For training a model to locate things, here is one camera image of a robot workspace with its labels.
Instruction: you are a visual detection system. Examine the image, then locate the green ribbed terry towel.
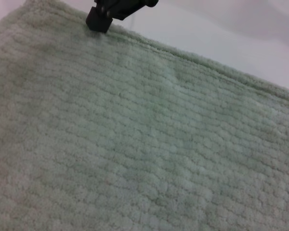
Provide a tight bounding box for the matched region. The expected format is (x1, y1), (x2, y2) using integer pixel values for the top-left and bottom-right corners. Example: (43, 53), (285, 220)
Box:
(0, 0), (289, 231)

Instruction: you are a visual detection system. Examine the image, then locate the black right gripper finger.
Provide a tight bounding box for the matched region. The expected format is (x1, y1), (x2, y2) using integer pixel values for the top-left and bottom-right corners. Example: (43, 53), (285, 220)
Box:
(85, 0), (159, 34)

